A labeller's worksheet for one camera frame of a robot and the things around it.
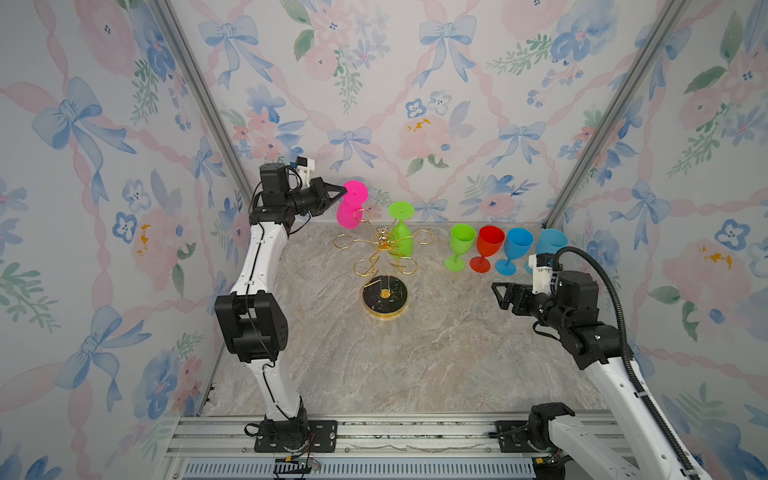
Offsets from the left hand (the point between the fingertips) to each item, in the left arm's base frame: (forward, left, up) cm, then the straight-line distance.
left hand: (347, 186), depth 79 cm
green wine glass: (-6, -15, -13) cm, 21 cm away
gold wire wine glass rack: (-12, -10, -34) cm, 38 cm away
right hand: (-22, -41, -13) cm, 48 cm away
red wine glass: (+1, -44, -23) cm, 50 cm away
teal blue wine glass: (+1, -63, -22) cm, 67 cm away
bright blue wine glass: (-1, -52, -22) cm, 56 cm away
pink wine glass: (-1, 0, -7) cm, 7 cm away
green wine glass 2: (0, -34, -22) cm, 40 cm away
